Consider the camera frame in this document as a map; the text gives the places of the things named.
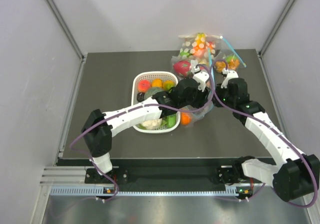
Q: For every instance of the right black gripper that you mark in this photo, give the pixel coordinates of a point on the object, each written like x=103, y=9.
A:
x=219, y=90

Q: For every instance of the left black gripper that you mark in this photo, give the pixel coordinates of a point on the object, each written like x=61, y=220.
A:
x=201, y=98

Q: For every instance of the orange fake tangerine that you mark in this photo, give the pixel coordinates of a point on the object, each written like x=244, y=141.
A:
x=185, y=118

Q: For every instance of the clear zip bag with vegetables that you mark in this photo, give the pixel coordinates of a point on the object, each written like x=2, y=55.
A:
x=196, y=116

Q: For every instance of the green fake cucumber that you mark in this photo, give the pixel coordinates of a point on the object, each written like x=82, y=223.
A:
x=171, y=121

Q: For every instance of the white fake cauliflower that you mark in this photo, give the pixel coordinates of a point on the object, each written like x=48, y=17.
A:
x=151, y=124

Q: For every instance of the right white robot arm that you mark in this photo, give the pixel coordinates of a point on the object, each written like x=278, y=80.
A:
x=294, y=173

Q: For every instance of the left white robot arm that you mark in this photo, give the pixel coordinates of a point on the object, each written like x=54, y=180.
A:
x=100, y=128

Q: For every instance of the yellow orange fake mango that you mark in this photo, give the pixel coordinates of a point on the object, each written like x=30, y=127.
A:
x=168, y=85

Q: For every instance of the zip bag with dragon fruit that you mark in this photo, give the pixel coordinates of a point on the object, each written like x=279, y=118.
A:
x=181, y=64

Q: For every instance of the orange fake orange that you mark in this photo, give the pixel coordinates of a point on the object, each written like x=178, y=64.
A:
x=157, y=83

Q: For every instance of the green fake melon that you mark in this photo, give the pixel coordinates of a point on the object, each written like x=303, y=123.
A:
x=152, y=91

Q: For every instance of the small zip bag with oranges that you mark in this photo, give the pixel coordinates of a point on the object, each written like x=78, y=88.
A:
x=228, y=58

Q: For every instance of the red fake peach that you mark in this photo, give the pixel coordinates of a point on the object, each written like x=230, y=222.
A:
x=143, y=86

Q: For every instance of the dark fake fruit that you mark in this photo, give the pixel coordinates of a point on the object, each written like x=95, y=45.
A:
x=140, y=97

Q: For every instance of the polka dot fruit bag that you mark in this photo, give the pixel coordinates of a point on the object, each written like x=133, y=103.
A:
x=199, y=46

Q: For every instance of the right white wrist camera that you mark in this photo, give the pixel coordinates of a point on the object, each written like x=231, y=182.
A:
x=228, y=75

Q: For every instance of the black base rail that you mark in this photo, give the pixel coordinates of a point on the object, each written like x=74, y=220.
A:
x=216, y=171

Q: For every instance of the grey cable duct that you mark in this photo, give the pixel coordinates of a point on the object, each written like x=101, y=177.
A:
x=108, y=192

